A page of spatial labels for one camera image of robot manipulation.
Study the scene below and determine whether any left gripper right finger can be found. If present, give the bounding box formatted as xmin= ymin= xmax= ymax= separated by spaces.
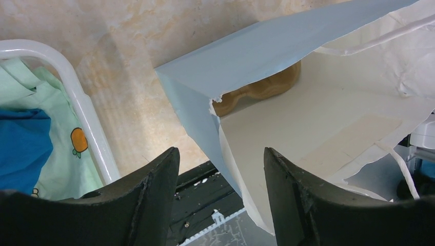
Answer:
xmin=264 ymin=148 xmax=434 ymax=245

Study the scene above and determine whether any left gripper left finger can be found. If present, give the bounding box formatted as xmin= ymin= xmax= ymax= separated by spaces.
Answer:
xmin=1 ymin=147 xmax=180 ymax=245

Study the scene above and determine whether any light blue paper bag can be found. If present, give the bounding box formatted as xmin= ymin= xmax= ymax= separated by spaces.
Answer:
xmin=156 ymin=1 xmax=434 ymax=234

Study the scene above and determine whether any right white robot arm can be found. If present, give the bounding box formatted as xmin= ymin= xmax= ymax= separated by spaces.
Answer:
xmin=409 ymin=114 xmax=434 ymax=162

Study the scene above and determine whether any white plastic basket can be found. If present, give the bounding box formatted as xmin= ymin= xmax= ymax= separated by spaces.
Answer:
xmin=1 ymin=39 xmax=121 ymax=185

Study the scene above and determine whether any light green cloth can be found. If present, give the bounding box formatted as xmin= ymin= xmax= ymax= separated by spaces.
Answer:
xmin=1 ymin=58 xmax=103 ymax=200

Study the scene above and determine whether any blue cloth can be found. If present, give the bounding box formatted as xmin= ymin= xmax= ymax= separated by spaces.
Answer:
xmin=1 ymin=109 xmax=53 ymax=194

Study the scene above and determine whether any white cable duct strip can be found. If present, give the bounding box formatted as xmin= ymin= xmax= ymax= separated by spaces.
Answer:
xmin=178 ymin=208 xmax=246 ymax=246

